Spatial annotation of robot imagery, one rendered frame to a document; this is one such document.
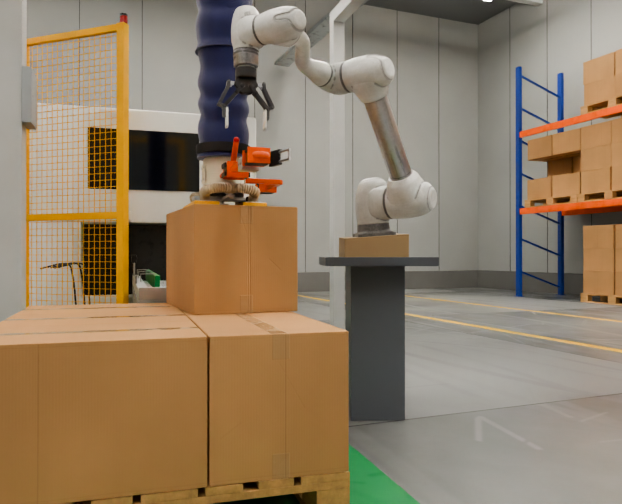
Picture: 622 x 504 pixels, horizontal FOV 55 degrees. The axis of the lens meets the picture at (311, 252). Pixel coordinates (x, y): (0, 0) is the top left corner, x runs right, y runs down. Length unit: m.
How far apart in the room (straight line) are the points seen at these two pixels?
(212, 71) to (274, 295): 0.94
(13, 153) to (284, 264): 1.85
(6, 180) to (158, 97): 8.70
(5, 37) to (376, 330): 2.49
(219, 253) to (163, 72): 10.19
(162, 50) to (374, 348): 10.18
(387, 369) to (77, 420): 1.58
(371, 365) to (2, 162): 2.21
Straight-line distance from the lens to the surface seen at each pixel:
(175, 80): 12.29
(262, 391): 1.69
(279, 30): 2.13
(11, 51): 3.76
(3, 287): 3.60
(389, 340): 2.82
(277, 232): 2.29
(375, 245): 2.77
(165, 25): 12.58
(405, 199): 2.72
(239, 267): 2.24
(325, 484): 1.81
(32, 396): 1.66
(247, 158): 1.94
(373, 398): 2.86
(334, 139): 6.14
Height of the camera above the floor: 0.76
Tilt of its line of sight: level
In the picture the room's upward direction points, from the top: straight up
